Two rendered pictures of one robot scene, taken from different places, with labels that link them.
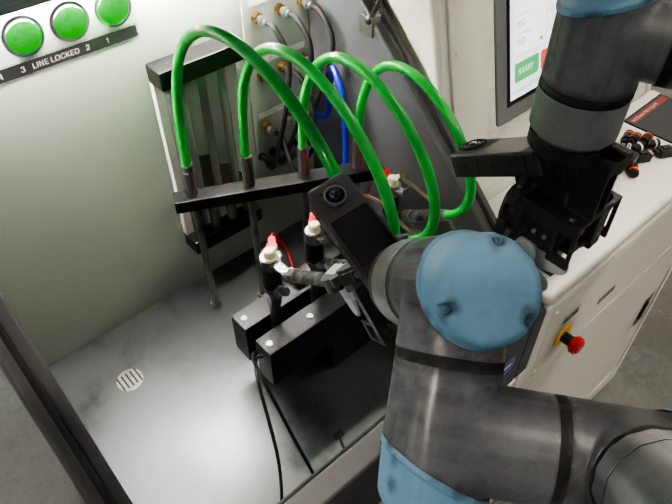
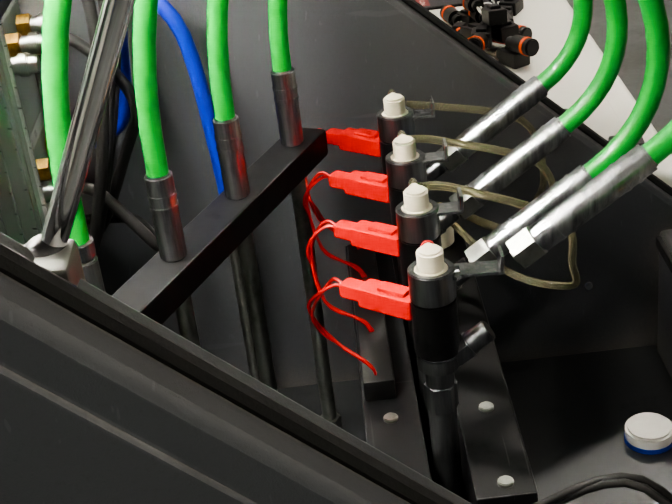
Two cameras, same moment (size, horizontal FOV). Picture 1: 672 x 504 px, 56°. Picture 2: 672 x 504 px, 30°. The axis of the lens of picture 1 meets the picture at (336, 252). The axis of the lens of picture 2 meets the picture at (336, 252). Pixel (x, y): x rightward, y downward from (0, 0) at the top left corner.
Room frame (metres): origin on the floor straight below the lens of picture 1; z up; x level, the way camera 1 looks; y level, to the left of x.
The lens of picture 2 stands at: (0.23, 0.60, 1.48)
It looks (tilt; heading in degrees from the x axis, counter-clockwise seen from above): 29 degrees down; 312
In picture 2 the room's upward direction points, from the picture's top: 7 degrees counter-clockwise
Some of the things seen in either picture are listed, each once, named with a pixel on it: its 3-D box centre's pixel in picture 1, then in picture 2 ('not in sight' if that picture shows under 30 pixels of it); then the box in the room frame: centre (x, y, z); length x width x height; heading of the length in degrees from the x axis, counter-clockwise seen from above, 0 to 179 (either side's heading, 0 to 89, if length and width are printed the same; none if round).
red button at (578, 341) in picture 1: (571, 341); not in sight; (0.71, -0.43, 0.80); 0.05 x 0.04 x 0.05; 132
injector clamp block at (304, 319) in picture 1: (335, 308); (432, 430); (0.70, 0.00, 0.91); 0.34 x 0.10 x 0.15; 132
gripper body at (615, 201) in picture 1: (561, 188); not in sight; (0.46, -0.21, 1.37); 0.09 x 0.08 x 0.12; 42
